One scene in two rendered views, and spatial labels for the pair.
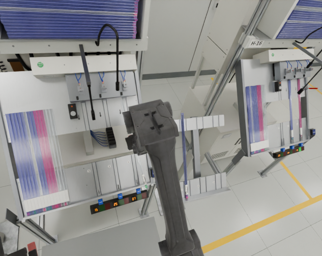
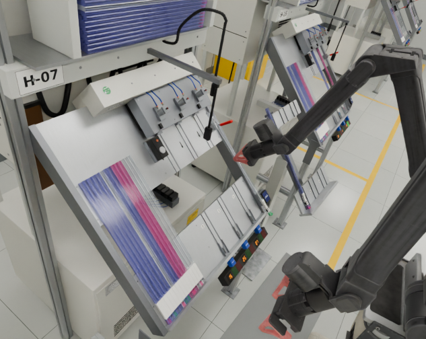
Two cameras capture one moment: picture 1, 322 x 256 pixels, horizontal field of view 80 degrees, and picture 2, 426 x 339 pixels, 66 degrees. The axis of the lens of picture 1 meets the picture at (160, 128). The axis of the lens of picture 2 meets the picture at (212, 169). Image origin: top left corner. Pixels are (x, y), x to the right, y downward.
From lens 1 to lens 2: 80 cm
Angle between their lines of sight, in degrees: 25
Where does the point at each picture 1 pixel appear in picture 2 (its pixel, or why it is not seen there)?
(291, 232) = (375, 221)
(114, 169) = (225, 212)
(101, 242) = (262, 309)
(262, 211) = (340, 215)
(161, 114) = (399, 48)
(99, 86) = (174, 103)
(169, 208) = not seen: outside the picture
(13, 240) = not seen: outside the picture
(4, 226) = not seen: outside the picture
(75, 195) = (203, 267)
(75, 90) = (153, 116)
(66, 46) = (134, 54)
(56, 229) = not seen: outside the picture
